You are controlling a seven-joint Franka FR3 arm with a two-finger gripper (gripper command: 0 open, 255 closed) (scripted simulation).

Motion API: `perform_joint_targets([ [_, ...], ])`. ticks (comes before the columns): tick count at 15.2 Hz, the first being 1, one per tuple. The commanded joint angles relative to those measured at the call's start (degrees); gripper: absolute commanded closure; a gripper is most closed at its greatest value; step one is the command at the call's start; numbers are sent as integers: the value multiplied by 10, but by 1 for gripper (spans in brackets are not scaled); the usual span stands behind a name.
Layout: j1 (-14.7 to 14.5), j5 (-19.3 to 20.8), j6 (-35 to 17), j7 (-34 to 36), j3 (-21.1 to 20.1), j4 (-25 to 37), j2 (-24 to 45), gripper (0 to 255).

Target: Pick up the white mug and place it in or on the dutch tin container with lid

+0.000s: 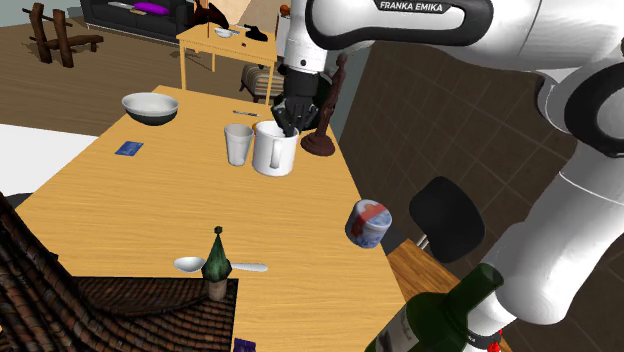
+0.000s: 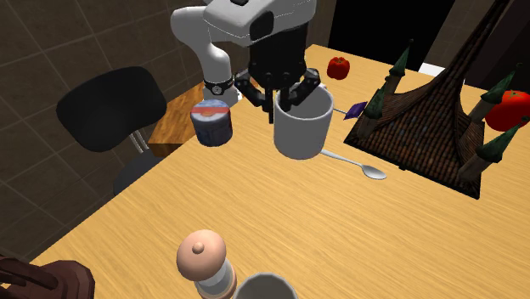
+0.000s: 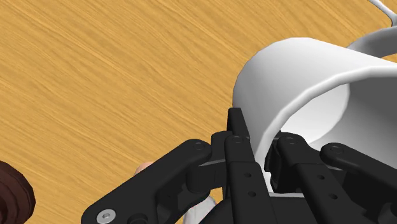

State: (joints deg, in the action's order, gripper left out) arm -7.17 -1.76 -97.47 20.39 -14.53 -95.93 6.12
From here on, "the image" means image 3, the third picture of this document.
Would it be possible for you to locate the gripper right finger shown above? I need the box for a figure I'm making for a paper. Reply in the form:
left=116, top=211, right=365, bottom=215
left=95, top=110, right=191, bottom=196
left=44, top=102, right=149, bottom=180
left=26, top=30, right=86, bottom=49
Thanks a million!
left=264, top=131, right=397, bottom=224

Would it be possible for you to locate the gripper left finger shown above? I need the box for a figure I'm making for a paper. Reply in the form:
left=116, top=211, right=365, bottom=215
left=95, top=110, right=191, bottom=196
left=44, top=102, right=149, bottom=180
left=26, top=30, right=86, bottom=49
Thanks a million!
left=81, top=107, right=271, bottom=224

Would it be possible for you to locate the white mug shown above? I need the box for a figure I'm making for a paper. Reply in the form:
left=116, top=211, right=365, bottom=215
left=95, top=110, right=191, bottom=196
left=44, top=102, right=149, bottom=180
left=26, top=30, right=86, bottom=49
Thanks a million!
left=232, top=0, right=397, bottom=199

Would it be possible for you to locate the white and pink object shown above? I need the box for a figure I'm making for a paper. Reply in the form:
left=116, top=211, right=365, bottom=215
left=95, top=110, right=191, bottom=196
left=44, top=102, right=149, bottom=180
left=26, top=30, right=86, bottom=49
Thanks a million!
left=133, top=160, right=218, bottom=224

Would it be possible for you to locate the dark brown round object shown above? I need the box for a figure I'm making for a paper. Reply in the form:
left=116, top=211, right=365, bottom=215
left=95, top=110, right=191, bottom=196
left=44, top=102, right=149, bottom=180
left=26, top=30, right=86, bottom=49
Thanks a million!
left=0, top=160, right=37, bottom=224

